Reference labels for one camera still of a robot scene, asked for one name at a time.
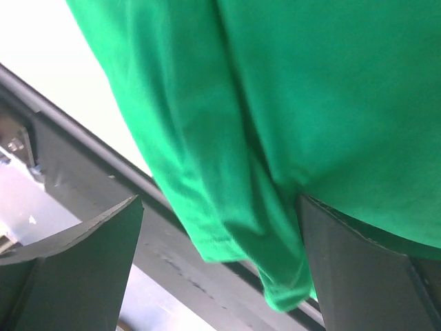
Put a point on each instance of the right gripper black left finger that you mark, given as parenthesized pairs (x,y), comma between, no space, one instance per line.
(75,279)

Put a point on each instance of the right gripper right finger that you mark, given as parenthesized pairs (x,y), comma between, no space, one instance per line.
(366,278)

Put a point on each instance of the green t shirt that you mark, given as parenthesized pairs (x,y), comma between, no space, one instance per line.
(239,106)

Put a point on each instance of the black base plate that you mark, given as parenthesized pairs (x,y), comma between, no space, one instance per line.
(88,177)

